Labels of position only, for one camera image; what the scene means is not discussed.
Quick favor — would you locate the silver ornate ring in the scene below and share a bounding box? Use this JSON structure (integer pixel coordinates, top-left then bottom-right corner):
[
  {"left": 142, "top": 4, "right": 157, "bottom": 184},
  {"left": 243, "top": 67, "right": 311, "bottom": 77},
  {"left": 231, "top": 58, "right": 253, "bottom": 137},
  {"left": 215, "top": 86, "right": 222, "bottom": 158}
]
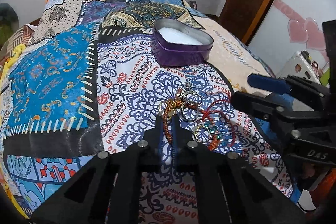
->
[{"left": 175, "top": 79, "right": 203, "bottom": 106}]

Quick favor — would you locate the orange braided bracelet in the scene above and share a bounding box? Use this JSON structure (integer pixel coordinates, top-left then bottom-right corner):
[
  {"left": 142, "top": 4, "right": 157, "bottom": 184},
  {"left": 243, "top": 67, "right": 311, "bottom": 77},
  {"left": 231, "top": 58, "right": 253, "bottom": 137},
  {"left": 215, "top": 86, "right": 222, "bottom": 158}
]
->
[{"left": 158, "top": 99, "right": 185, "bottom": 144}]

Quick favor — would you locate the white wardrobe with pink hearts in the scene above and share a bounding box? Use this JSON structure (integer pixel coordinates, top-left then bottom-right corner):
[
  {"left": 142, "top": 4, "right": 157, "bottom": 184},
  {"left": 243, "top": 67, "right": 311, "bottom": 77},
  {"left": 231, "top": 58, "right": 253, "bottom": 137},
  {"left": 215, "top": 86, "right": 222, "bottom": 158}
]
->
[{"left": 248, "top": 0, "right": 335, "bottom": 75}]

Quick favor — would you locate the purple heart-shaped tin box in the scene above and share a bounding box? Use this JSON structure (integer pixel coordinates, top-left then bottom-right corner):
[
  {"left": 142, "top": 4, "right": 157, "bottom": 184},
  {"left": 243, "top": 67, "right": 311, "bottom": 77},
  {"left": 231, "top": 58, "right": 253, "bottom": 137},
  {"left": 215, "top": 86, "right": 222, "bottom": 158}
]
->
[{"left": 151, "top": 19, "right": 214, "bottom": 67}]

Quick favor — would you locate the white foam pad in tin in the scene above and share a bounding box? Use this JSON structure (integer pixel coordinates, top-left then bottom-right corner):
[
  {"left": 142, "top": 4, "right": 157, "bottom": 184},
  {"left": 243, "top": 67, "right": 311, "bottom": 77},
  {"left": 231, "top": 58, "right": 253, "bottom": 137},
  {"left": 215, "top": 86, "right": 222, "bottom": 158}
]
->
[{"left": 158, "top": 27, "right": 202, "bottom": 46}]

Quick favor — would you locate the patchwork patterned bedspread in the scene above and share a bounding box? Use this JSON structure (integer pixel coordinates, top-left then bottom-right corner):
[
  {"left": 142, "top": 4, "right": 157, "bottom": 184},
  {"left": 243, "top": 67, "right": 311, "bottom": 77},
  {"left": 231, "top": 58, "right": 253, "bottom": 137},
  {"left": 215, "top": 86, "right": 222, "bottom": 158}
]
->
[{"left": 0, "top": 0, "right": 302, "bottom": 224}]

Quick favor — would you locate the turquoise beaded ring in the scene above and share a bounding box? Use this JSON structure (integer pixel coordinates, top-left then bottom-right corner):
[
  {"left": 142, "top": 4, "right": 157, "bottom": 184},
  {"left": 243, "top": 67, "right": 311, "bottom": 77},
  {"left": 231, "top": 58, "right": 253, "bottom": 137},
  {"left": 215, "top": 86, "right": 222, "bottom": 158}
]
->
[{"left": 192, "top": 121, "right": 224, "bottom": 150}]

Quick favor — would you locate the red string bracelet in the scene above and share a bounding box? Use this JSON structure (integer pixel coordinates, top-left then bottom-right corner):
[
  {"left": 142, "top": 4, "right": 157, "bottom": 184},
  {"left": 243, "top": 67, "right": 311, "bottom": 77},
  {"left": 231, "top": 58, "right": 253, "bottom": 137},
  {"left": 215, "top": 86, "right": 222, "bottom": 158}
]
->
[{"left": 199, "top": 91, "right": 237, "bottom": 148}]

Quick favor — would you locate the plain silver ring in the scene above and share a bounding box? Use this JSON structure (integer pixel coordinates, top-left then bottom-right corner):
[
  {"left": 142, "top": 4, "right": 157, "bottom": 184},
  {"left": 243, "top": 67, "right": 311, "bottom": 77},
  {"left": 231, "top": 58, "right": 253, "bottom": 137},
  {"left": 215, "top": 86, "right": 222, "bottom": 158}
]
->
[{"left": 179, "top": 101, "right": 200, "bottom": 123}]

